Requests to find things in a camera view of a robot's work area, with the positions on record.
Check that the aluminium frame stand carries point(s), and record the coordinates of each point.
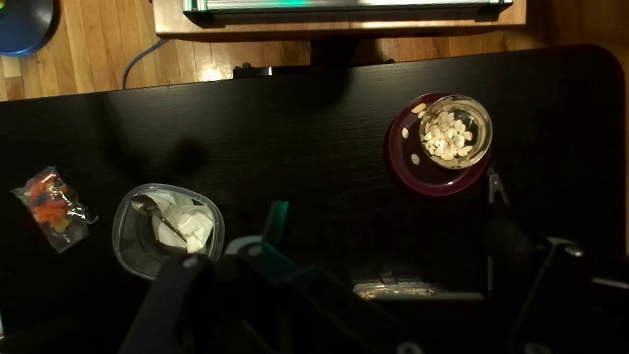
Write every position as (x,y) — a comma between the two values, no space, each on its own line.
(340,11)

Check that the clear rectangular food container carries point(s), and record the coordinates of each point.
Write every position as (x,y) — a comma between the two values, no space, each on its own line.
(366,288)

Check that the clear snack packet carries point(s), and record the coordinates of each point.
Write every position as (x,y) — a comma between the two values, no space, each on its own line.
(51,209)

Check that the blue round disc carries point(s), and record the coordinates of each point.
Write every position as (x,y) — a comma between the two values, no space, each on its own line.
(22,26)

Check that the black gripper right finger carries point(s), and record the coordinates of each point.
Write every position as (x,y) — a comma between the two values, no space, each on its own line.
(550,296)

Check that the white beans batch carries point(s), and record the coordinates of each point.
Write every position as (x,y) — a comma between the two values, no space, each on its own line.
(446,137)

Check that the clear rounded plastic container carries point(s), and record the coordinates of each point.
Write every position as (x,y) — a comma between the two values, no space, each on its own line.
(130,249)

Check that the purple plastic bowl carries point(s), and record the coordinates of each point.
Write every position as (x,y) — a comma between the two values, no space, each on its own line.
(409,174)

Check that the crumpled white tissue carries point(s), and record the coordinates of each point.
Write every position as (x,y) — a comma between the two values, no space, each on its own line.
(183,227)

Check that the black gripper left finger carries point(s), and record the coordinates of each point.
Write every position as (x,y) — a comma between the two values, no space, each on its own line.
(197,308)

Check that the white and orange snack mix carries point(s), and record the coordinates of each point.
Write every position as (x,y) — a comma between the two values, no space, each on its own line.
(399,290)

